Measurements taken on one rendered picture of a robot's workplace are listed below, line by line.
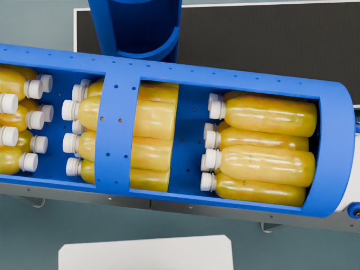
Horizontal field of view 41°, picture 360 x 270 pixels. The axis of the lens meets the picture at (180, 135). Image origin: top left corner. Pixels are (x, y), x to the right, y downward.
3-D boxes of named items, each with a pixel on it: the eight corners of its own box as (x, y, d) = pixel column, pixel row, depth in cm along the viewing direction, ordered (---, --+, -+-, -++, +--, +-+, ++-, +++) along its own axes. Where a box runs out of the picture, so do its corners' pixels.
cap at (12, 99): (10, 94, 94) (19, 95, 94) (8, 113, 94) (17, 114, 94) (3, 91, 90) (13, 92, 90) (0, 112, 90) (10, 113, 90)
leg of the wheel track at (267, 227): (274, 233, 204) (322, 222, 143) (260, 232, 203) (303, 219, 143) (274, 219, 205) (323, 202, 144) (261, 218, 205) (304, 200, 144)
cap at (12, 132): (1, 135, 93) (10, 136, 93) (8, 122, 96) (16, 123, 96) (4, 149, 96) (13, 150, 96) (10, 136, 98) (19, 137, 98)
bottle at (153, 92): (179, 85, 96) (80, 74, 95) (175, 121, 95) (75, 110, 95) (178, 90, 103) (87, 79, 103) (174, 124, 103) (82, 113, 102)
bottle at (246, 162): (304, 189, 99) (209, 179, 99) (306, 156, 101) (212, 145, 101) (315, 184, 92) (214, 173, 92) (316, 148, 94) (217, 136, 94)
